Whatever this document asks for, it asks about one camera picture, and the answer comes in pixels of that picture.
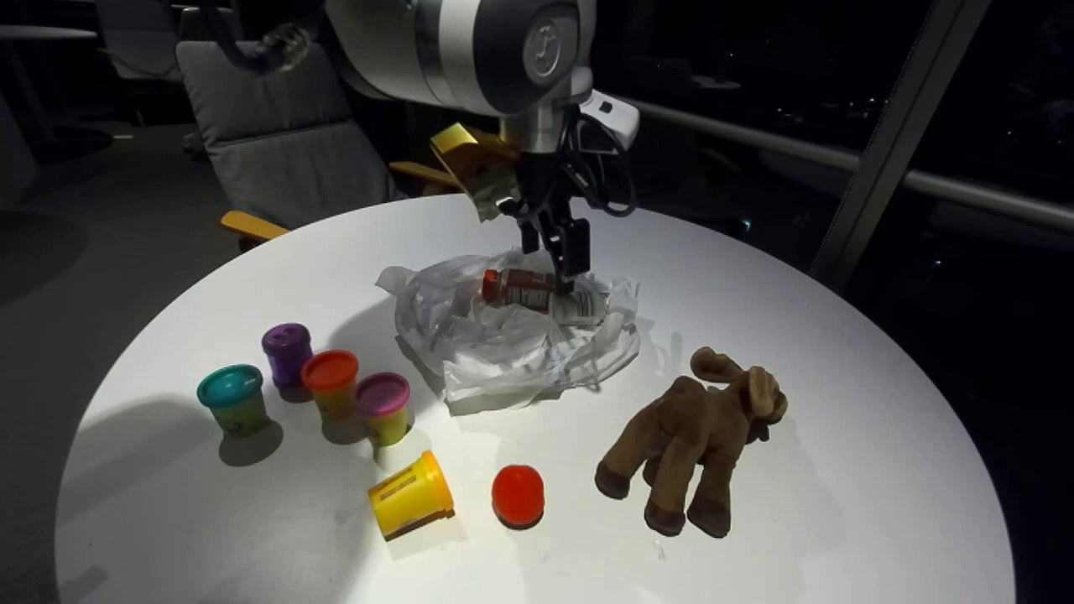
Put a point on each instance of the yellow plastic cylinder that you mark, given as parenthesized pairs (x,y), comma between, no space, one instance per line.
(411,499)

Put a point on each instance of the grey armchair wooden arms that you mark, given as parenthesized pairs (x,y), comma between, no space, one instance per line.
(288,146)

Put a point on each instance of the orange lid dough cup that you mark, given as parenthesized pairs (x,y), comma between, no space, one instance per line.
(332,382)

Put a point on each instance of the brown plush toy animal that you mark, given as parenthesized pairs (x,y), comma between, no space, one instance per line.
(685,443)

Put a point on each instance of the teal lid dough cup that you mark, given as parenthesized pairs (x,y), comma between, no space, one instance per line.
(236,402)

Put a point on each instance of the red round toy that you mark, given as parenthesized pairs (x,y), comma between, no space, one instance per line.
(517,499)

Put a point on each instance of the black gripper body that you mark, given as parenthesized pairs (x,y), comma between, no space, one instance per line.
(547,192)

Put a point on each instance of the magenta lid dough cup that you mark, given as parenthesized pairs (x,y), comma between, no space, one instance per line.
(385,408)

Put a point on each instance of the purple plastic cylinder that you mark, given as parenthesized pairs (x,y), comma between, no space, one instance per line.
(288,351)

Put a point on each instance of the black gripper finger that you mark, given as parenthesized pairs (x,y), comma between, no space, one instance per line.
(530,235)
(576,248)

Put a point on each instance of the metal window railing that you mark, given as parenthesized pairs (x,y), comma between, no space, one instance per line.
(964,103)

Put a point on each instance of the white plastic bag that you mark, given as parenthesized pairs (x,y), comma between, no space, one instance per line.
(509,352)

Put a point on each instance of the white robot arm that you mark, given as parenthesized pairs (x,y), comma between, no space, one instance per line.
(500,57)

